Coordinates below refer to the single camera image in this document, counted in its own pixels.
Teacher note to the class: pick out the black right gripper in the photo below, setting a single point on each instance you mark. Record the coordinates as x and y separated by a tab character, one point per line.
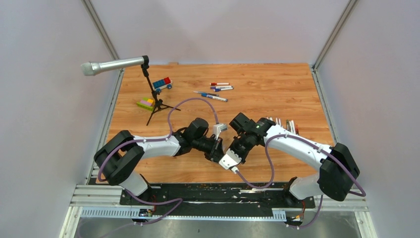
232	148

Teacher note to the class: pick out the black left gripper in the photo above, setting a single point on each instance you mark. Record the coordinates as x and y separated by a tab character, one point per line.
217	151

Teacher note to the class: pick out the blue cap marker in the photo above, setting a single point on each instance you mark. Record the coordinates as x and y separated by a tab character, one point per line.
223	89
214	97

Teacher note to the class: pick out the purple cap marker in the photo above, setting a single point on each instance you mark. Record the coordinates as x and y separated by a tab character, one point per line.
221	87
291	126

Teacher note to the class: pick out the red cap marker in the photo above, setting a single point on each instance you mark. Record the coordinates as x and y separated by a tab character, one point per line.
219	84

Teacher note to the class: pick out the silver microphone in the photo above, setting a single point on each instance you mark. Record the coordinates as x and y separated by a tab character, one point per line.
94	68

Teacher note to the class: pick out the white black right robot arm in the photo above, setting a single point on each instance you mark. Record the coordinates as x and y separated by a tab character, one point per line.
336	169

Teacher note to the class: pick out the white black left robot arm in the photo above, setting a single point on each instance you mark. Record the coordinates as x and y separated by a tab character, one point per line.
120	156

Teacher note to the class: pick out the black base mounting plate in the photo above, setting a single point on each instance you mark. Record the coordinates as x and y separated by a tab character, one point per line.
222	199

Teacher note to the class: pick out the green pink yellow block stack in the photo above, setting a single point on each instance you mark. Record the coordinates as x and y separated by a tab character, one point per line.
146	103

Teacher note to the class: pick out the blue red toy truck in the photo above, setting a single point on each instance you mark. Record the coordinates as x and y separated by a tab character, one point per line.
159	85

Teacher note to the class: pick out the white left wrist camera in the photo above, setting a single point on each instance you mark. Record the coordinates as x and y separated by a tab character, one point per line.
217	129

